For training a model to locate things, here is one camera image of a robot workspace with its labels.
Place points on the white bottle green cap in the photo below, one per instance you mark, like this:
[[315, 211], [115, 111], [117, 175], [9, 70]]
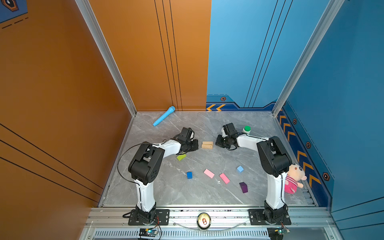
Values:
[[246, 130]]

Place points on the right circuit board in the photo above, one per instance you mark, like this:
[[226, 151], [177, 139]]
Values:
[[282, 231]]

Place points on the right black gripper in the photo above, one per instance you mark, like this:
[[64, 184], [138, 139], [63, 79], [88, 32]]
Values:
[[218, 142]]

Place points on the purple block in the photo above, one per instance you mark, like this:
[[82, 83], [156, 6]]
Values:
[[244, 187]]

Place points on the light pink block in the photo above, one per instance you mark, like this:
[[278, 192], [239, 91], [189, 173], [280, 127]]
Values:
[[209, 173]]

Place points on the left green circuit board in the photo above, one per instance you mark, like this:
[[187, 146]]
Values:
[[148, 233]]

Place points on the light blue cube block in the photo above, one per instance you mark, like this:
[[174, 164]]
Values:
[[240, 169]]

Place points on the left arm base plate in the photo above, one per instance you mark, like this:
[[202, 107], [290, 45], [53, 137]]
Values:
[[162, 217]]

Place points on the aluminium front rail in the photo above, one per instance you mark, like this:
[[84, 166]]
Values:
[[228, 223]]

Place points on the blue toy microphone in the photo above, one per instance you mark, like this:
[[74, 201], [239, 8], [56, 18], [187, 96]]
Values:
[[164, 115]]

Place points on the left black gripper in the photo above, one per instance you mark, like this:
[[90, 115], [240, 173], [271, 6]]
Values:
[[195, 145]]

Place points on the round emergency button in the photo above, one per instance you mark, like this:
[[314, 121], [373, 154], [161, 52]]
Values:
[[204, 221]]

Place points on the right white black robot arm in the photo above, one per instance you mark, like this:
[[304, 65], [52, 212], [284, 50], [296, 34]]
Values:
[[275, 161]]

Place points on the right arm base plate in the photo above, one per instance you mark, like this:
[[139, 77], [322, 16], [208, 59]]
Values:
[[269, 217]]

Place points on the pink plush doll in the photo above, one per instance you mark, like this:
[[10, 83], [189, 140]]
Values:
[[293, 178]]

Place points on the lime green block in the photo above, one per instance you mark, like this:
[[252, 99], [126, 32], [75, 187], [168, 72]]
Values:
[[181, 157]]

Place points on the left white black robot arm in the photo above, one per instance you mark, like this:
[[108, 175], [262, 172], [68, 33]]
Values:
[[145, 167]]

